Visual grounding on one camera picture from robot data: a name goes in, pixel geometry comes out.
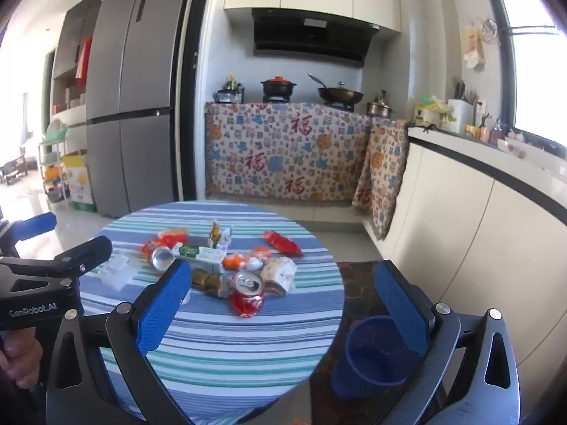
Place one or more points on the white kitchen counter cabinet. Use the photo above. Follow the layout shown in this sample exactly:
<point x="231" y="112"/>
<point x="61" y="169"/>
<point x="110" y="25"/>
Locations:
<point x="478" y="230"/>

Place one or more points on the hanging beige bag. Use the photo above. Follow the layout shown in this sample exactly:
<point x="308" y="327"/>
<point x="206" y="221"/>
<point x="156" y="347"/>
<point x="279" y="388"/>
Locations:
<point x="475" y="46"/>

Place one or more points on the black range hood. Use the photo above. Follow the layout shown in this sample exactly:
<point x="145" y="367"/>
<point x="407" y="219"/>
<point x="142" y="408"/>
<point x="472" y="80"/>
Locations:
<point x="310" y="37"/>

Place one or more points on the red snack packet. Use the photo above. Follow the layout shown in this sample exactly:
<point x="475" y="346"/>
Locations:
<point x="170" y="238"/>

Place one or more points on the beige bread wrapper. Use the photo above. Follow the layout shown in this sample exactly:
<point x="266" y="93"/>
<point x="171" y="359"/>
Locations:
<point x="279" y="274"/>

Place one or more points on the yellow jar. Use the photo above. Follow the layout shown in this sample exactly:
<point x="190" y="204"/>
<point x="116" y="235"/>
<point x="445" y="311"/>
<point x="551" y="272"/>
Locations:
<point x="472" y="132"/>

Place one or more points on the white green carton box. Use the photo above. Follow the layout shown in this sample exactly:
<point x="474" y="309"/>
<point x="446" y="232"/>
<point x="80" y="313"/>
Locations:
<point x="201" y="257"/>

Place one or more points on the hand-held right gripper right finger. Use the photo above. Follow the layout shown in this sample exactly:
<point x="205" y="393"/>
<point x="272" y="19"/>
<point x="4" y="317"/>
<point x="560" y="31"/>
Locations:
<point x="403" y="314"/>

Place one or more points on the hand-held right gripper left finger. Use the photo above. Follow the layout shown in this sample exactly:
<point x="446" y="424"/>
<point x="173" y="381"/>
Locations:
<point x="164" y="305"/>

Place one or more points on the red soda can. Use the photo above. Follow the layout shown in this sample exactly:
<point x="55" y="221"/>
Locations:
<point x="248" y="296"/>

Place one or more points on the yellow green bag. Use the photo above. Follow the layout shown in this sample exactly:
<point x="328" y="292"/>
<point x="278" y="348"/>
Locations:
<point x="429" y="113"/>

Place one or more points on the yellow snack packet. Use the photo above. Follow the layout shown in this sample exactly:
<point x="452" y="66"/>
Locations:
<point x="216" y="233"/>

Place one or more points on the blue striped tablecloth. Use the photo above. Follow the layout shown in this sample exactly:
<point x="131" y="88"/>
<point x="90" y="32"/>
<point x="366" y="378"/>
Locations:
<point x="212" y="354"/>

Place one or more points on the small patterned cloth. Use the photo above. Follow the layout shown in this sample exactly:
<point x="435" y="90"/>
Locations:
<point x="381" y="177"/>

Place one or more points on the red hanging bag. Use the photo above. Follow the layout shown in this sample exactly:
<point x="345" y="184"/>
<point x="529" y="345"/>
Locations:
<point x="83" y="62"/>

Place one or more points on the silver metal can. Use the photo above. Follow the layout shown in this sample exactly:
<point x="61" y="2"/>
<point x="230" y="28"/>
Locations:
<point x="163" y="257"/>

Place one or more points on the yellow green cardboard box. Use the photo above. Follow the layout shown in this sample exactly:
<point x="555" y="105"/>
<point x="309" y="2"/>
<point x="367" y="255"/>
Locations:
<point x="80" y="186"/>

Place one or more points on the white utensil holder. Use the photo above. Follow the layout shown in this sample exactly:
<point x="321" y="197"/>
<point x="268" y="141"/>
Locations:
<point x="460" y="115"/>

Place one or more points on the orange snack packet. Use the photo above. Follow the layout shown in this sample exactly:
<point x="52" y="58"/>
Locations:
<point x="147" y="247"/>

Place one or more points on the wall shelf unit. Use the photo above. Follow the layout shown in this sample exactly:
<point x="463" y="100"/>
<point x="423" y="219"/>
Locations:
<point x="66" y="75"/>

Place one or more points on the plastic storage rack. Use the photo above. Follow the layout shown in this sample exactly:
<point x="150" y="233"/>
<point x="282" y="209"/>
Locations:
<point x="53" y="164"/>

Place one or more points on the blue plastic wastebasket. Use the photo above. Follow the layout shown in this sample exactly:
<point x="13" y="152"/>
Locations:
<point x="372" y="363"/>

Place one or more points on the small orange wrapper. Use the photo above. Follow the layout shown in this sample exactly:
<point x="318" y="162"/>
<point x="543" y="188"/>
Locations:
<point x="234" y="262"/>

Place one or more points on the grey refrigerator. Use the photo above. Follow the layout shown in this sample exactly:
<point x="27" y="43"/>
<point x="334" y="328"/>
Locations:
<point x="133" y="97"/>

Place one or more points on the black pot with red lid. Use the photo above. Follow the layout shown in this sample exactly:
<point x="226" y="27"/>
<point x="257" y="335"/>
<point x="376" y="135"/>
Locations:
<point x="278" y="86"/>

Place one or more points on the dark tray of condiment bottles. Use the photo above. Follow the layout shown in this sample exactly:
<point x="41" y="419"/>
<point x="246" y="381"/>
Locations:
<point x="229" y="93"/>

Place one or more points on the pink bottle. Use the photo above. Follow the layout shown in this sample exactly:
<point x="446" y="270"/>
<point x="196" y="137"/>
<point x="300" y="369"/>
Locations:
<point x="495" y="133"/>

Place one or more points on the dark wok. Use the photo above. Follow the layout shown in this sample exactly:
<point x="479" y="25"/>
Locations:
<point x="340" y="95"/>

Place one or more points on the orange white wrapper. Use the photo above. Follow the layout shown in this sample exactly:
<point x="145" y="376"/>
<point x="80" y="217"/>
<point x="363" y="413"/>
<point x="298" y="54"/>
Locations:
<point x="261" y="253"/>

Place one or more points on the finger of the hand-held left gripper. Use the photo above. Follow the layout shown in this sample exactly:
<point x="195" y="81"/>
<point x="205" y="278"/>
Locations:
<point x="88" y="251"/>
<point x="35" y="226"/>

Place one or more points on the red long wrapper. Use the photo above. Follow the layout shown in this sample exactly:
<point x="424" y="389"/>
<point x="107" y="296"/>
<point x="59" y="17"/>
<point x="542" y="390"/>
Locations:
<point x="283" y="242"/>

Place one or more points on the metal pot with lid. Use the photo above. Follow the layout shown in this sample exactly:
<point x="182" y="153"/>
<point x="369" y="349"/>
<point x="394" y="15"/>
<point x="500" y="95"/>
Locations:
<point x="378" y="107"/>

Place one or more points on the person's left hand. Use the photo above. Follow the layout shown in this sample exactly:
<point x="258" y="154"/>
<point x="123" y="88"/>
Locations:
<point x="20" y="358"/>

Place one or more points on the window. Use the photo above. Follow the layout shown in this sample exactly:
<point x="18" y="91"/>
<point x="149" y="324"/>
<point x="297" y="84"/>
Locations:
<point x="531" y="53"/>

